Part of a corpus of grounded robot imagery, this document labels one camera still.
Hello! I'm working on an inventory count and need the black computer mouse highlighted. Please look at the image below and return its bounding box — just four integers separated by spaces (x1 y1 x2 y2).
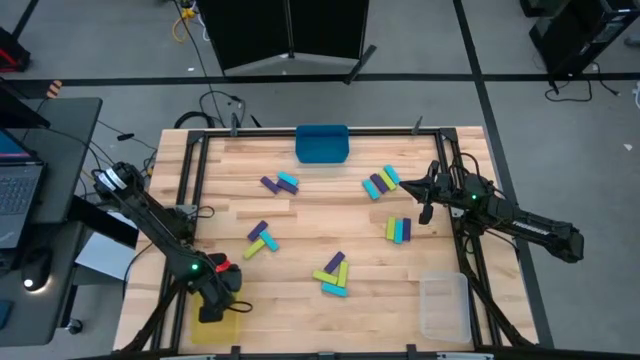
19 247 54 294

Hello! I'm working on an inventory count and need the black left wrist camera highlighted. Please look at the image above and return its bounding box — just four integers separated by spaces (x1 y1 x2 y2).
198 305 225 324

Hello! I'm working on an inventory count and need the black monitor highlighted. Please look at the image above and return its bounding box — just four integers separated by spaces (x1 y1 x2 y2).
0 79 51 130

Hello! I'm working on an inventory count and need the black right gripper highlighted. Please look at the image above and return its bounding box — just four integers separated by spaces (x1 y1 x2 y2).
399 172 465 205

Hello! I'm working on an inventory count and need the dark grey laptop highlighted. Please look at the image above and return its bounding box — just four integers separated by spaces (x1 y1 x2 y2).
0 127 47 251

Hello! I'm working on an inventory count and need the blue plastic bin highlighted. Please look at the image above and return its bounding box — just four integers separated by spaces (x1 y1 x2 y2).
294 124 350 165

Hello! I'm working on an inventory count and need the black desk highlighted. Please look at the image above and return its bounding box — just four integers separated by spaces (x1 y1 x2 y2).
0 97 104 347

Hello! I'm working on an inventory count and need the yellow translucent plastic bin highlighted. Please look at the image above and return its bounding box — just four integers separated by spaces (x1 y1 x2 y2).
189 292 242 346

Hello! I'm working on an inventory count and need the yellow cable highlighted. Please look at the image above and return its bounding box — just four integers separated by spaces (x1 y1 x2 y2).
172 4 199 44

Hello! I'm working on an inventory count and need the black flat box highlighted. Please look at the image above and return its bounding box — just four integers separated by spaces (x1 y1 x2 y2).
67 194 141 250

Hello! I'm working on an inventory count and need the clear plastic bin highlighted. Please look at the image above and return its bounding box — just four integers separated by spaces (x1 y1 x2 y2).
418 271 472 345

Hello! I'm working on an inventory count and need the red and black case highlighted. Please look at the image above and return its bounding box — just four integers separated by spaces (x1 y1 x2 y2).
0 27 31 74

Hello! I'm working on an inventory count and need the black equipment cart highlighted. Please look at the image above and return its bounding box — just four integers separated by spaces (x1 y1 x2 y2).
519 0 640 79

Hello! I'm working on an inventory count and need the black floor cable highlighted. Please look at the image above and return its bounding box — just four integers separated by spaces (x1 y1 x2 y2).
544 62 621 104
172 89 264 130

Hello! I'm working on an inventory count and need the white sheet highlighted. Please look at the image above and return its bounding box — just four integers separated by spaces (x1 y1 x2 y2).
74 231 137 282

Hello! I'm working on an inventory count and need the black folding partition screen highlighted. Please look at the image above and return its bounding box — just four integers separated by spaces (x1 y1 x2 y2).
196 0 379 85

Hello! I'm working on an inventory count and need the black aluminium table frame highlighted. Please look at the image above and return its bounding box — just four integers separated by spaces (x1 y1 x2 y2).
119 127 541 360

